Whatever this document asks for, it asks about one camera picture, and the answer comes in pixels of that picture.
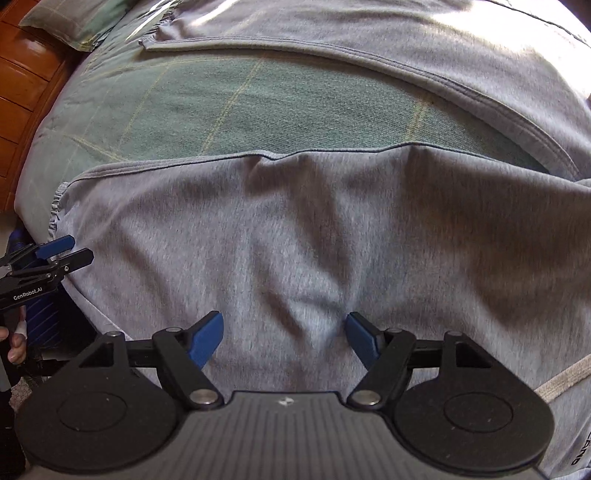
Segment grey sweatpants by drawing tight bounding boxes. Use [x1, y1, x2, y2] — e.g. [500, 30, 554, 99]
[52, 1, 590, 478]

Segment person's left hand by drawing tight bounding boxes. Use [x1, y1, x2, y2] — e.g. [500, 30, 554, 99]
[1, 305, 27, 365]

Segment green plaid bed sheet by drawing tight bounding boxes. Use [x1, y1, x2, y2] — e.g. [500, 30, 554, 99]
[14, 1, 538, 240]

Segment green plaid pillow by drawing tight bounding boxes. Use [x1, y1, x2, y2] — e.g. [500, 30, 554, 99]
[19, 0, 136, 52]

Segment wooden bed frame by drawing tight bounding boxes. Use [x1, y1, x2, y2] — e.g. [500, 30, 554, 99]
[0, 0, 82, 212]

